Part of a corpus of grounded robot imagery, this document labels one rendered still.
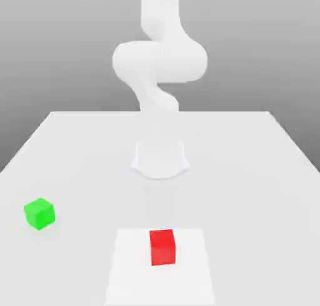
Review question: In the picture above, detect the small green cube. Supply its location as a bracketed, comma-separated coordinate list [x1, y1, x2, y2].
[23, 197, 56, 231]

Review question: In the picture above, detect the small red cube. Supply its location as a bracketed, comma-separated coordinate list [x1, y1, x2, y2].
[149, 229, 177, 267]

